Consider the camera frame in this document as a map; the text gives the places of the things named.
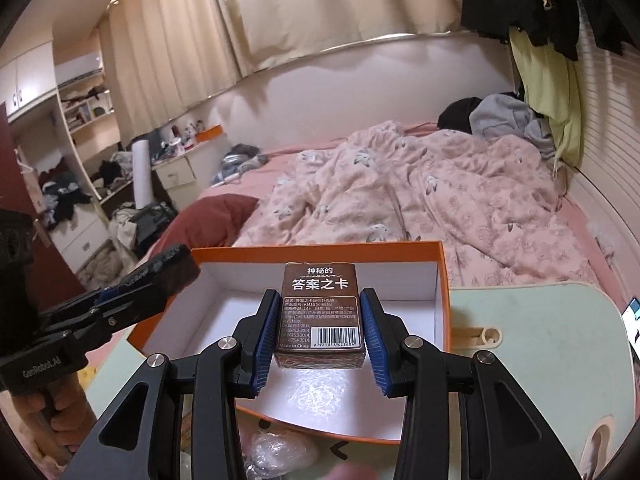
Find clear plastic bubble bag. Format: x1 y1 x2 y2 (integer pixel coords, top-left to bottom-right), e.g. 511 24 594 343
243 429 319 479

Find brown card box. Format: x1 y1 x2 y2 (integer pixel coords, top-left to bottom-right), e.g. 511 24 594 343
274 262 366 370

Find person left hand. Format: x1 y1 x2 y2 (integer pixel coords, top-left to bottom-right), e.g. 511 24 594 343
11 373 96 466

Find orange cardboard storage box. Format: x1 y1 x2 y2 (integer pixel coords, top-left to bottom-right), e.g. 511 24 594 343
128 240 450 444

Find dark red pillow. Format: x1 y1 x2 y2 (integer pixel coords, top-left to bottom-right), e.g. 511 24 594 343
148 194 258 258

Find mint green lap table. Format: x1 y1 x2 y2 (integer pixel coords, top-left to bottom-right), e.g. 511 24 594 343
81 282 634 480

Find pink floral duvet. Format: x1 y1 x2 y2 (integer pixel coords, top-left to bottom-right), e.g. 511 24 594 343
238 122 597 287

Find white bedside cabinet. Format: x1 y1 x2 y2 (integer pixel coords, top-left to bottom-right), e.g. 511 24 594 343
154 133 232 211

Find white paper roll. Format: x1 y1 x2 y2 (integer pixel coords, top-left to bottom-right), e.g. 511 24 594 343
131 139 154 209

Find striped clothes pile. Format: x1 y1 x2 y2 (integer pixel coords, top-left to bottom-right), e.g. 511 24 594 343
212 143 269 185

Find orange box on cabinet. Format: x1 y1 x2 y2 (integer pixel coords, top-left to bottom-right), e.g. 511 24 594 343
195 125 224 143

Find black garment on bed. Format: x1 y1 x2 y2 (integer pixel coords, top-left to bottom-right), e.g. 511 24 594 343
437 96 482 134

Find grey hoodie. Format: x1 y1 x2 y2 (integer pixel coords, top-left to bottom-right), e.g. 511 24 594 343
469 93 556 162

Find lime green garment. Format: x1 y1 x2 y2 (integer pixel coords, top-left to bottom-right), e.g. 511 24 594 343
510 27 582 167

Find beige curtain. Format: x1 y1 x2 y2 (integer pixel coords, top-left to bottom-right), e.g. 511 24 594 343
98 0 462 142

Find white slatted wardrobe door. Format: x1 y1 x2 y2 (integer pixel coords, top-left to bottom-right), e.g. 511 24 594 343
578 15 639 292

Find black hanging clothes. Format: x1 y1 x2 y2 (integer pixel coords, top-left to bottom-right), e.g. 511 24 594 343
461 0 639 61

